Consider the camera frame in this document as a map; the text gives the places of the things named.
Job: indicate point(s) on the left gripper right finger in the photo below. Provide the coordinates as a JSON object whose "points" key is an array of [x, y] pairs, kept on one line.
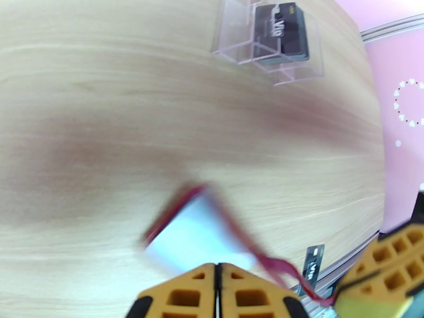
{"points": [[255, 297]]}

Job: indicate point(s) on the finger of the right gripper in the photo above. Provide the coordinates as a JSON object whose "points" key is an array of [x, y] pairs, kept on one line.
{"points": [[397, 254], [371, 304]]}

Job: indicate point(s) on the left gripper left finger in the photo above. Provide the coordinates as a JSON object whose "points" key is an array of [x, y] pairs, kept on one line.
{"points": [[179, 297]]}

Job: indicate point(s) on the black VIP card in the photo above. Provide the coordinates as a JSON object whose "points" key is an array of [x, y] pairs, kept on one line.
{"points": [[313, 267]]}

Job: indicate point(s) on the red leather card holder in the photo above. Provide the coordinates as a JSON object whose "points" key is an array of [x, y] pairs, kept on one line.
{"points": [[198, 234]]}

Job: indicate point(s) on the right aluminium table side rail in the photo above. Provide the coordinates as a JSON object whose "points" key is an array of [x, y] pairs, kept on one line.
{"points": [[344, 264]]}

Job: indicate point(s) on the right aluminium frame post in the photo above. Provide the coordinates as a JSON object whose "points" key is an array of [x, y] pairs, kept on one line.
{"points": [[397, 27]]}

